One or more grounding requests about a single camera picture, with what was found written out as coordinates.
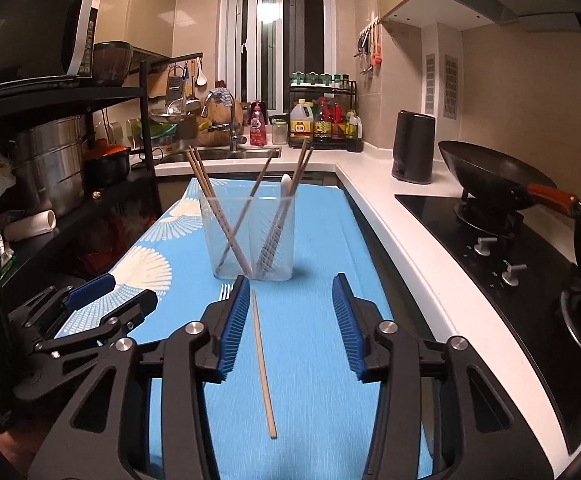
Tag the wooden cutting board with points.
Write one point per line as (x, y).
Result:
(215, 132)

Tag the black gas cooktop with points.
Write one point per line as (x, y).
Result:
(535, 300)

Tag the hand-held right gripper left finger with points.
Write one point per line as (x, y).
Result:
(235, 325)

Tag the black microwave oven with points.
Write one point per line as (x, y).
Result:
(25, 35)

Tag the red dish soap bottle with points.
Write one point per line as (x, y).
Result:
(258, 130)

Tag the steel stock pot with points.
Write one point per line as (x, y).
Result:
(45, 160)

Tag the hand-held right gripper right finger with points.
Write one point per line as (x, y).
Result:
(345, 320)

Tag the brown round container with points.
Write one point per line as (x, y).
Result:
(113, 62)

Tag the grey wall vent grille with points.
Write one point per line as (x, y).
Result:
(450, 87)
(430, 85)

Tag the hanging kitchen scissors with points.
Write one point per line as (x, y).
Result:
(364, 52)

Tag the orange hanging tool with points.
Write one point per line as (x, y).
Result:
(378, 55)

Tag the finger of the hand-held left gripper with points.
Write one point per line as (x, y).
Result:
(90, 291)
(130, 310)

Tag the black electric kettle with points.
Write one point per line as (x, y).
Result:
(413, 150)

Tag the glass jar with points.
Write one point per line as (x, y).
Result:
(279, 132)

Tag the white framed window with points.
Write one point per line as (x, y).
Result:
(270, 60)

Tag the metal grater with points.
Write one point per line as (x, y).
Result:
(174, 89)

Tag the black shelf rack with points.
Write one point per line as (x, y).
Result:
(146, 110)

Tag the chrome faucet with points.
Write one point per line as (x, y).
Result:
(233, 130)

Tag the red cooking pot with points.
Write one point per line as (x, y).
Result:
(108, 165)

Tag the red sauce bottle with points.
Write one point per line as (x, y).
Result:
(323, 125)

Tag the green bowl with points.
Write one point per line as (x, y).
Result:
(163, 132)

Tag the white roll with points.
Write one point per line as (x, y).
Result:
(30, 225)

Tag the steel sink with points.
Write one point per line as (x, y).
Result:
(210, 153)

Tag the white hanging ladle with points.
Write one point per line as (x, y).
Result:
(201, 77)

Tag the yellow oil bottle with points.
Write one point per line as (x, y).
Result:
(301, 127)

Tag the blue white patterned tablecloth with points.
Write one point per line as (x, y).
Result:
(310, 360)

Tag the clear plastic container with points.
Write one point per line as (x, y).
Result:
(250, 220)

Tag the black spice rack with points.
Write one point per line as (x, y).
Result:
(354, 146)

